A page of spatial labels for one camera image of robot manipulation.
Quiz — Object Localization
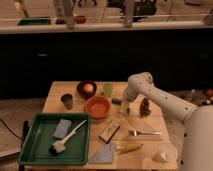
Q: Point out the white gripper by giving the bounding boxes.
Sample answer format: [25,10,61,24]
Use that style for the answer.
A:
[120,87,139,115]

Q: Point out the green pepper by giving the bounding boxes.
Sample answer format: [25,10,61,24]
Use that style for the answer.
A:
[111,98,122,105]

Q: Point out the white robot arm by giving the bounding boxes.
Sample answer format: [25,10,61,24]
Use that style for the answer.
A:
[123,72,213,171]

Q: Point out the light green plastic cup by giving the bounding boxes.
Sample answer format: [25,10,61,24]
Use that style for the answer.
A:
[103,83,113,97]

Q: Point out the small metal cup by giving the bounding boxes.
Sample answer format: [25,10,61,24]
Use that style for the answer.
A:
[61,94,73,110]

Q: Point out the brown pine cone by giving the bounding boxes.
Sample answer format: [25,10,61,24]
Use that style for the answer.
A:
[139,98,151,117]

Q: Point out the orange clay bowl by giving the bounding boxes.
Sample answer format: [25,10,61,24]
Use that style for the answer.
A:
[85,96,111,119]

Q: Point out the metal fork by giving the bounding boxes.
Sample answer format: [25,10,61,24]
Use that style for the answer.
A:
[128,130,161,136]

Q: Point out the wooden block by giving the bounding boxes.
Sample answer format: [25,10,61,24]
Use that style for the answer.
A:
[99,120,120,143]

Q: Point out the orange egg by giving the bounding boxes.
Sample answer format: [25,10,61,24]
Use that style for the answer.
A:
[83,83,94,93]

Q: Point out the dark brown bowl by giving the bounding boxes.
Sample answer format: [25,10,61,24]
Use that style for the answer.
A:
[77,80,97,99]

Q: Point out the yellow banana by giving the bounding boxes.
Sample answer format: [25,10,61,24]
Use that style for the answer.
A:
[116,144,142,154]

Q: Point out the grey blue cloth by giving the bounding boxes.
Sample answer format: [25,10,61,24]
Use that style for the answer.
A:
[88,143,115,164]

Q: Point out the blue sponge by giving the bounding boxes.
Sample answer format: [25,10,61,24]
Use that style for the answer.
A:
[53,119,71,139]

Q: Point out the white dish brush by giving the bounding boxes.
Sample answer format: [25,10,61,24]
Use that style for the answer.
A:
[49,120,86,155]

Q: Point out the background red bowl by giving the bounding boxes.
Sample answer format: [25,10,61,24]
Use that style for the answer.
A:
[74,15,86,24]

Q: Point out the green plastic tray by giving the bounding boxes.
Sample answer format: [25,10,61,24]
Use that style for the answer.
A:
[18,113,90,166]

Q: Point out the background green tray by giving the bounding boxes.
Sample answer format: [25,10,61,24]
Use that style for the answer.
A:
[18,17,51,26]

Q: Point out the black cable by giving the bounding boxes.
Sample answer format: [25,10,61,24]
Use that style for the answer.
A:
[0,117,25,142]

